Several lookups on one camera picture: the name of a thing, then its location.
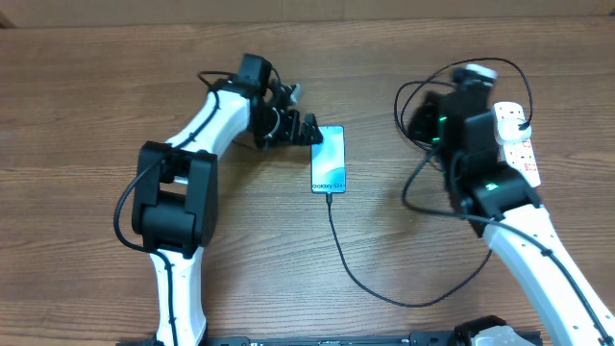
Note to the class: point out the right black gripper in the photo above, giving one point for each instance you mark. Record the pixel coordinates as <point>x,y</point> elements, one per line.
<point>422,112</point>

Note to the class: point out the blue Samsung Galaxy smartphone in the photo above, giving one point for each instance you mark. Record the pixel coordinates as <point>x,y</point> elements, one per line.
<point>328,166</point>

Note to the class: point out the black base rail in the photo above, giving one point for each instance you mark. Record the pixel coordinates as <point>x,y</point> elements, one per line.
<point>413,339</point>

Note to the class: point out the white charger plug adapter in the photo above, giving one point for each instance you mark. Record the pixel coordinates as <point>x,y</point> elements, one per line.
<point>511,130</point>

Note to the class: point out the white power strip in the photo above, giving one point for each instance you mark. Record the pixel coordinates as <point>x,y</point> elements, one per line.
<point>519,156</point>

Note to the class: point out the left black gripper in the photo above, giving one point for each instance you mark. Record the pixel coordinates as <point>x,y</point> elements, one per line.
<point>288,135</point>

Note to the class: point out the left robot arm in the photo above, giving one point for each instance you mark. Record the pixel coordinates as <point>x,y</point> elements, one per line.
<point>175,207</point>

